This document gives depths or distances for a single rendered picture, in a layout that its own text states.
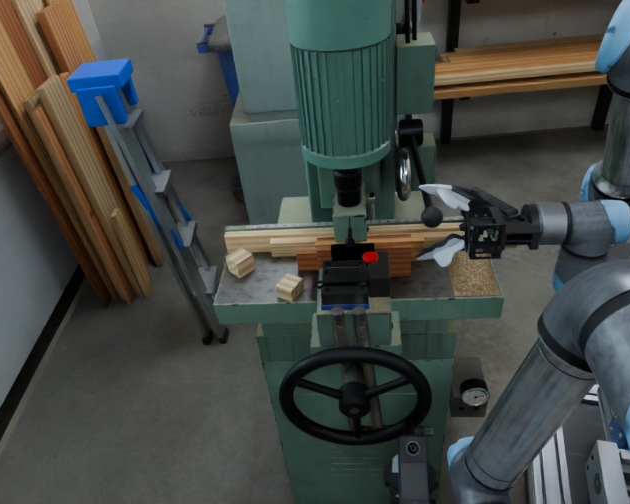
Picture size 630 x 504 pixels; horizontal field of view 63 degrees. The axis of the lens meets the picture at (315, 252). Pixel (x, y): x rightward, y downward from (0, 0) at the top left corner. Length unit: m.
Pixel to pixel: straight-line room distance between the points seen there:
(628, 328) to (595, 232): 0.48
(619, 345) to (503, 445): 0.28
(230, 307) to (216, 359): 1.13
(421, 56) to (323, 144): 0.33
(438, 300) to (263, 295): 0.36
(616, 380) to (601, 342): 0.04
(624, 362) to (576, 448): 1.27
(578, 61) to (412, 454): 2.64
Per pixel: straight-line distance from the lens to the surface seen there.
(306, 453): 1.54
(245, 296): 1.12
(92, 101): 1.77
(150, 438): 2.09
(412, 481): 0.90
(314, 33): 0.89
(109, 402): 2.26
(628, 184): 1.21
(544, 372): 0.65
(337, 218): 1.08
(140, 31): 3.46
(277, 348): 1.19
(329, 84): 0.91
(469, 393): 1.22
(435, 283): 1.11
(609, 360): 0.52
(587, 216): 0.97
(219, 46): 2.71
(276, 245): 1.18
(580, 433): 1.80
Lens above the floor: 1.64
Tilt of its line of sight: 38 degrees down
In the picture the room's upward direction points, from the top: 7 degrees counter-clockwise
